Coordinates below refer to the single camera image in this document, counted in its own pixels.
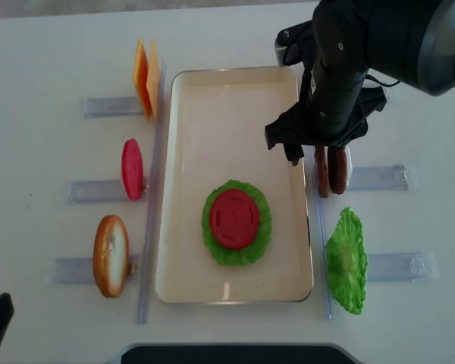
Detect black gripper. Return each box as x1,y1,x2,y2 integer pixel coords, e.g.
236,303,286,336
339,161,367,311
265,56,387,166

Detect brown meat patty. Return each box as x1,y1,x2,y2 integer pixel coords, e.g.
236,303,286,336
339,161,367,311
327,146,348,194
314,146,330,198

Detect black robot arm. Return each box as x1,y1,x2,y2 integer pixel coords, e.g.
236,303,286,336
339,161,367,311
265,1,455,165

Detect red tomato slice on tray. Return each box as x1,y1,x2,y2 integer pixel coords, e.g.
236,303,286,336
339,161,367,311
209,188,259,250

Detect green lettuce leaf on tray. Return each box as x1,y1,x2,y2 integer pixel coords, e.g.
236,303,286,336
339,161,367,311
201,180,272,266

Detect upright green lettuce leaf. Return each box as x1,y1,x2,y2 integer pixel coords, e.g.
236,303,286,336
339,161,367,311
325,207,369,315

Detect right orange cheese slice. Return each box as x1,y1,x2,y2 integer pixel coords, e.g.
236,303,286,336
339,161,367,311
146,39,162,121

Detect orange cheese slice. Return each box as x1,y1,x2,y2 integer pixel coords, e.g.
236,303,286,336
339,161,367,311
132,39,152,120
146,39,162,121

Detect upright red tomato slice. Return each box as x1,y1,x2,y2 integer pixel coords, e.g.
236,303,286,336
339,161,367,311
121,139,143,201

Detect left orange cheese slice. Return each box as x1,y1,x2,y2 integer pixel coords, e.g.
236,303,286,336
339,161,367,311
132,39,152,120

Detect upright sliced bread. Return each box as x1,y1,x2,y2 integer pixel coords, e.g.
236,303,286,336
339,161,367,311
93,215,129,298

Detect cream rectangular tray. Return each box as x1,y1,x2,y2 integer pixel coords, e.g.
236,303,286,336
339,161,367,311
155,67,313,304

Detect clear long right rail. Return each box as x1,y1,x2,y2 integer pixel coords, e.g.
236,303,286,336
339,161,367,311
304,146,333,322

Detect clear long rail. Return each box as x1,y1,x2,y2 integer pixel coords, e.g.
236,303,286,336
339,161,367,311
136,62,168,325
304,146,333,322

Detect clear patty holder rail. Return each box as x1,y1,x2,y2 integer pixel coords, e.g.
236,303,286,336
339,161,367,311
347,164,418,192

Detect black camera cable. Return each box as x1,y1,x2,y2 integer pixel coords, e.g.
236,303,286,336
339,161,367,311
365,74,402,88

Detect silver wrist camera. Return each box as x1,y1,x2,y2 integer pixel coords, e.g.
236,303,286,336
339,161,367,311
275,21,314,67

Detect clear long left rail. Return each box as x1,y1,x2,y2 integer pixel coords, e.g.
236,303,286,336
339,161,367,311
136,62,168,325

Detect clear lettuce holder rail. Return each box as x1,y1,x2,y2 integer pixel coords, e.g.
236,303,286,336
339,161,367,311
367,251,438,282

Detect clear tomato holder rail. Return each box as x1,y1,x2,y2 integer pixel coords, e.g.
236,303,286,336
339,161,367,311
62,180,132,206

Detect clear cheese holder rail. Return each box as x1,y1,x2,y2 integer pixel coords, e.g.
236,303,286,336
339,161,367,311
83,96,144,118

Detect clear bread holder rail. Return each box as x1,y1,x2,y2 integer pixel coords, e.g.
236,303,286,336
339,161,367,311
44,254,141,286

